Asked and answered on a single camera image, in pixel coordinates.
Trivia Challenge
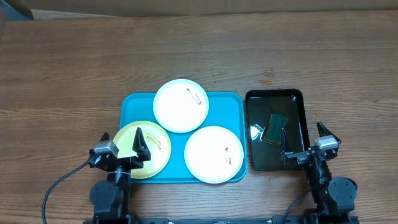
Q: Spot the white plate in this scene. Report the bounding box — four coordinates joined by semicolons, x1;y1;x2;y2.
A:
184;126;244;184
153;79;210;133

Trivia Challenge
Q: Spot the teal plastic tray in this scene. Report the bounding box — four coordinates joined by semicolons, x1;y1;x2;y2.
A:
119;91;246;184

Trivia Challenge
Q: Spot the yellow plate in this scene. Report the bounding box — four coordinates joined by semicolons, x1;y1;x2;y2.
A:
113;121;172;179

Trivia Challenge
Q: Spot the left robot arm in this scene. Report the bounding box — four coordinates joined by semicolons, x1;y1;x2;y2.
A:
88;128;151;224

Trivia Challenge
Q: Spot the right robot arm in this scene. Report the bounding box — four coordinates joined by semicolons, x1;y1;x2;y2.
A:
280;121;359;223

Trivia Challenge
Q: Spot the green yellow sponge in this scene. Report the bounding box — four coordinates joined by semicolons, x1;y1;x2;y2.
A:
261;113;288;146

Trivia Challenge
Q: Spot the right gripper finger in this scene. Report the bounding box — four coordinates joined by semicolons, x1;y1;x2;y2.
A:
279;128;294;161
317;121;341;144

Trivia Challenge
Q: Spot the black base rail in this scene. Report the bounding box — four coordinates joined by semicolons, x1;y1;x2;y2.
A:
114;215;309;224

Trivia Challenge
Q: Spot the black water tray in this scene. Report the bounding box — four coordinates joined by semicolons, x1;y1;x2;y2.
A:
246;89;310;171

